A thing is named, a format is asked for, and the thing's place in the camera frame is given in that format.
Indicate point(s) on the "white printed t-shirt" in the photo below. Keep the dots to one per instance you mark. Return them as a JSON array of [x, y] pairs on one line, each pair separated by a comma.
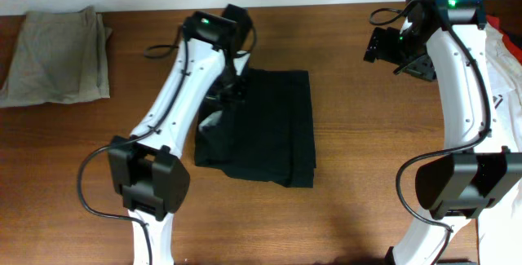
[[499, 228]]

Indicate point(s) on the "red garment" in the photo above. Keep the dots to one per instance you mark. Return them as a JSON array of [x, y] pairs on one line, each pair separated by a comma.
[[510, 41]]

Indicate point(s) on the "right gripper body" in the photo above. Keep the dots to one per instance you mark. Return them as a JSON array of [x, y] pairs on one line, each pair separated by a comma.
[[403, 50]]

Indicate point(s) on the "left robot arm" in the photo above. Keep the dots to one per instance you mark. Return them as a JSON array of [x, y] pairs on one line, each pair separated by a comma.
[[146, 168]]

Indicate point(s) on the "folded beige shorts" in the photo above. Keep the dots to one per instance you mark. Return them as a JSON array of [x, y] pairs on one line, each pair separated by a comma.
[[59, 58]]

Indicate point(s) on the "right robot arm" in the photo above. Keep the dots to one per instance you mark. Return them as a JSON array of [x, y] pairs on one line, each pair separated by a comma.
[[444, 41]]

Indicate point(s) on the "black shorts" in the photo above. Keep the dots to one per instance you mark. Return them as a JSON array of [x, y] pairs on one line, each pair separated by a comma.
[[265, 136]]

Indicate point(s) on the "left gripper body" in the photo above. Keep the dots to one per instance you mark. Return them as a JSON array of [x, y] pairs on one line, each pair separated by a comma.
[[229, 89]]

